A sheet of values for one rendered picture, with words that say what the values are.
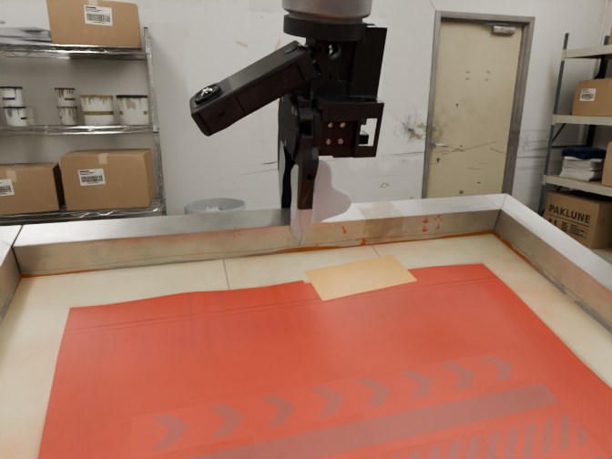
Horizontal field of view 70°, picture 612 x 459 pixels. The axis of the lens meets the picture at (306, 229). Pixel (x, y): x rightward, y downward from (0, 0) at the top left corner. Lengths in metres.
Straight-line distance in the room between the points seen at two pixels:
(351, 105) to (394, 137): 3.63
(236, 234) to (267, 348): 0.13
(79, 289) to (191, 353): 0.13
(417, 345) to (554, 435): 0.11
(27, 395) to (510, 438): 0.33
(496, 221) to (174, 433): 0.42
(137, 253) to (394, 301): 0.25
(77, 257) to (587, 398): 0.44
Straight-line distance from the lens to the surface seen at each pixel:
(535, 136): 4.92
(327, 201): 0.43
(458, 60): 4.39
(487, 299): 0.46
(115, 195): 3.16
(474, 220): 0.55
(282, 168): 0.46
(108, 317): 0.40
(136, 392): 0.34
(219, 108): 0.38
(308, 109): 0.39
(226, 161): 3.60
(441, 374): 0.37
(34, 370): 0.38
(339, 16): 0.38
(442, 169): 4.38
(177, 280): 0.43
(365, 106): 0.40
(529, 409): 0.38
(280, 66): 0.38
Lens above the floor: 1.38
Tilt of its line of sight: 16 degrees down
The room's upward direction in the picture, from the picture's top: straight up
